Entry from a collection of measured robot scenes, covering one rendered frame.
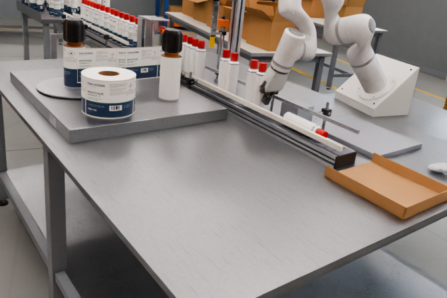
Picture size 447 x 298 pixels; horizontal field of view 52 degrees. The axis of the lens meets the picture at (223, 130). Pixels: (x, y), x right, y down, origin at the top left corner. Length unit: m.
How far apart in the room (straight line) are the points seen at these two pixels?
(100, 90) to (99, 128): 0.14
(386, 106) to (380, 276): 0.78
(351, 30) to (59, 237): 1.49
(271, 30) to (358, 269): 2.18
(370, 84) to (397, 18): 6.48
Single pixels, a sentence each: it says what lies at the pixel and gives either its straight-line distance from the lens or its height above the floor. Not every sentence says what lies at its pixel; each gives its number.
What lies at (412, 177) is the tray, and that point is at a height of 0.84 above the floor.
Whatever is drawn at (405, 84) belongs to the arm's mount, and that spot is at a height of 0.99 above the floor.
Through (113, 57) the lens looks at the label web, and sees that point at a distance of 2.05.
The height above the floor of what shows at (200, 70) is 0.94.
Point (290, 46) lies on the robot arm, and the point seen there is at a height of 1.19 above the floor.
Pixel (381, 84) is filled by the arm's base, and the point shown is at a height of 0.98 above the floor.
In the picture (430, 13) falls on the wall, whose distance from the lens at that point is 8.31.
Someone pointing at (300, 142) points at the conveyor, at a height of 0.86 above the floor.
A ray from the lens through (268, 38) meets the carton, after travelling 3.84.
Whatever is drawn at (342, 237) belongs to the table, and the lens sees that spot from 1.26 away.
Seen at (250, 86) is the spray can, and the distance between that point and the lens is 1.95.
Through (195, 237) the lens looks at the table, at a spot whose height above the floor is 0.83.
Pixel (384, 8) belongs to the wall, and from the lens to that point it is 9.02.
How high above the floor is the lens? 1.48
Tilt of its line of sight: 21 degrees down
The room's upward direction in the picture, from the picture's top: 6 degrees clockwise
